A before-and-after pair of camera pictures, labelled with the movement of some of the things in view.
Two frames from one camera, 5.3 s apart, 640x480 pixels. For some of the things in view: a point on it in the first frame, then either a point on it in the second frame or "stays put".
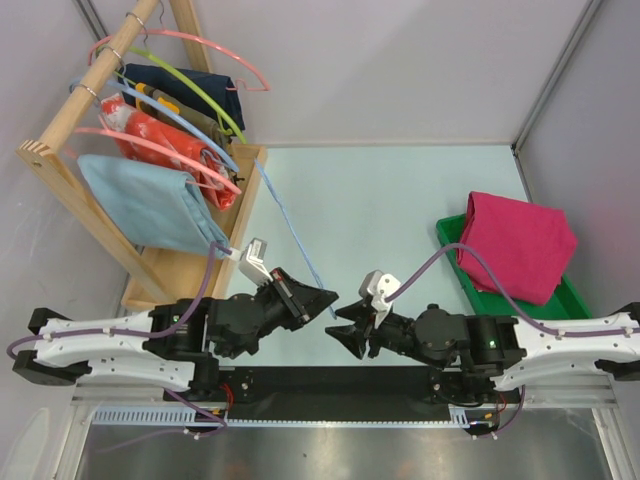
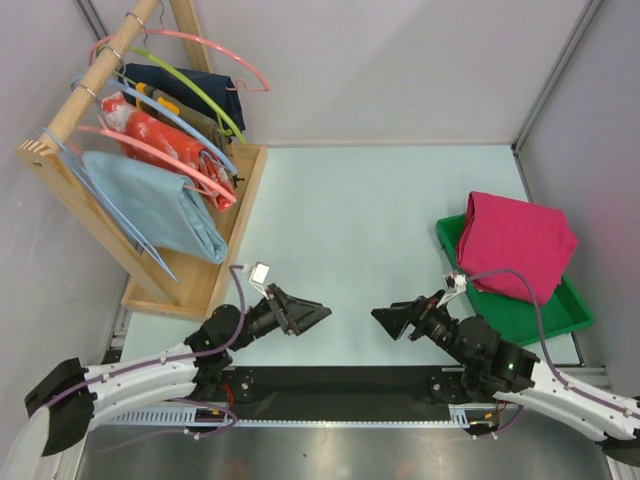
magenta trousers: (525, 246) stays put
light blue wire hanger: (296, 235) to (81, 172)
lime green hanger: (147, 55) stays put
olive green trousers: (189, 116) stays put
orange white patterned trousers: (120, 116) stays put
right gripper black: (354, 336) to (419, 312)
